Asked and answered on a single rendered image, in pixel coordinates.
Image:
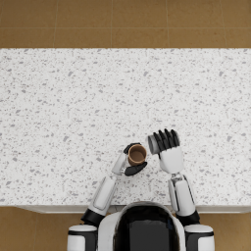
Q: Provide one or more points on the brown paper cup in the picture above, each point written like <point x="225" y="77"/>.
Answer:
<point x="137" y="155"/>

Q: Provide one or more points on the grey metal cup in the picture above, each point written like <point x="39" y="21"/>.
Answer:
<point x="151" y="144"/>

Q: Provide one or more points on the robot body black white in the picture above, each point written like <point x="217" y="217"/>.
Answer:
<point x="144" y="226"/>

